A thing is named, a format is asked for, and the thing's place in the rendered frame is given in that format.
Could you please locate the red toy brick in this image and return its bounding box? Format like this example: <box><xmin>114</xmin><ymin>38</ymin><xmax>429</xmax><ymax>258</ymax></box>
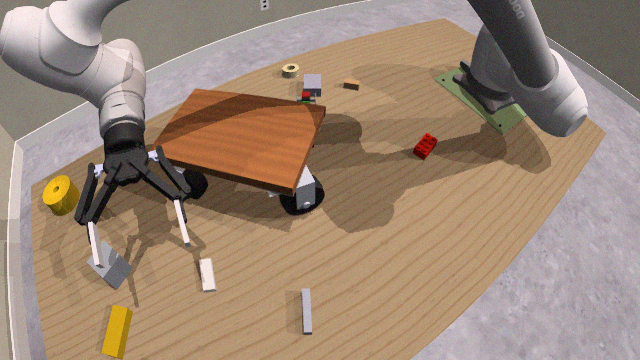
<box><xmin>413</xmin><ymin>133</ymin><xmax>438</xmax><ymax>160</ymax></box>

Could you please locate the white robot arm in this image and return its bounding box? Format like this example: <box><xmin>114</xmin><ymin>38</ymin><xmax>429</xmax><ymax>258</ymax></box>
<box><xmin>0</xmin><ymin>0</ymin><xmax>588</xmax><ymax>140</ymax></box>

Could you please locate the yellow cylinder with center hole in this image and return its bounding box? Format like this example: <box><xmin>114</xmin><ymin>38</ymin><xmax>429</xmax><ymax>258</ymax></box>
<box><xmin>43</xmin><ymin>175</ymin><xmax>79</xmax><ymax>216</ymax></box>

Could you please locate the cream roll of masking tape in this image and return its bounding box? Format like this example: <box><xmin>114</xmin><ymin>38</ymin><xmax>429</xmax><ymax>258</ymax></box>
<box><xmin>282</xmin><ymin>64</ymin><xmax>299</xmax><ymax>78</ymax></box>

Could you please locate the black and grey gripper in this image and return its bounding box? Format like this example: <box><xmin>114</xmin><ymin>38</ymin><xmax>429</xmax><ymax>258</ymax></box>
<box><xmin>74</xmin><ymin>122</ymin><xmax>192</xmax><ymax>268</ymax></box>

